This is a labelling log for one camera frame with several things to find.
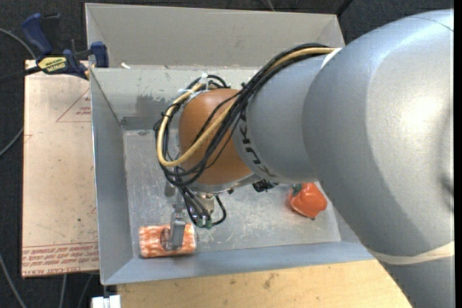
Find brown cardboard board red print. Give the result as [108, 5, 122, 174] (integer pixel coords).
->
[21, 58, 100, 278]

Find orange toy bell pepper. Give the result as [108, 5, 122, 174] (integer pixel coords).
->
[287, 182, 328, 221]

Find orange and white sponge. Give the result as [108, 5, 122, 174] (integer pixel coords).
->
[138, 223, 198, 259]

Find black cylinder on white bracket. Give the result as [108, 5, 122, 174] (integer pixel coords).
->
[251, 179, 279, 193]

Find grey metal bin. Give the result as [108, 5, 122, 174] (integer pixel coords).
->
[84, 2, 377, 286]

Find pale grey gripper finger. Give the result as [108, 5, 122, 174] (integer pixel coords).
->
[170, 203, 187, 252]
[160, 226, 172, 251]

